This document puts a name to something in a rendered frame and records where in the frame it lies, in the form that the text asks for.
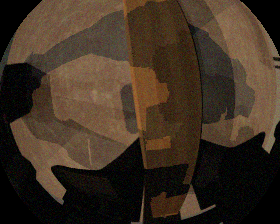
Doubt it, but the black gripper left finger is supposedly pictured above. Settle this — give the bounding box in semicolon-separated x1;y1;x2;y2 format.
51;136;145;222

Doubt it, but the brown wooden plank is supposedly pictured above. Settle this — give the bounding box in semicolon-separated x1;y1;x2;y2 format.
123;0;203;218

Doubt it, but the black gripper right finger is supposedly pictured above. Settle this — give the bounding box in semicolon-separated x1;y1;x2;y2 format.
191;132;265;210

